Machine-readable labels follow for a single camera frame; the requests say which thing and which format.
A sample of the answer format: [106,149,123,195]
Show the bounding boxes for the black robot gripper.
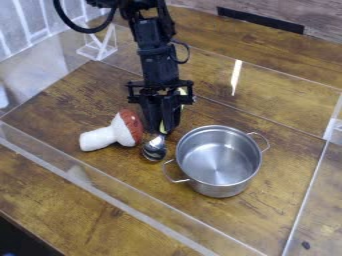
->
[126,0,194,133]

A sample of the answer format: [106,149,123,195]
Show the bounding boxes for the green handled metal spoon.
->
[142,88,188,161]

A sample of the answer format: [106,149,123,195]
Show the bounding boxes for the stainless steel pot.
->
[163,125,270,198]

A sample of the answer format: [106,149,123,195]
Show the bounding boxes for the plush mushroom toy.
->
[79,109,143,151]

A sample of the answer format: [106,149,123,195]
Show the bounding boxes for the clear acrylic triangle stand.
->
[77,24,118,61]

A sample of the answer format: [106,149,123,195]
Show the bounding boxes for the black strip on table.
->
[217,6,305,34]

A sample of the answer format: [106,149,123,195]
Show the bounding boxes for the clear acrylic enclosure wall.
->
[3,94,326,256]

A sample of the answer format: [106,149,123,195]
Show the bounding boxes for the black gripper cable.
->
[53,0,119,34]

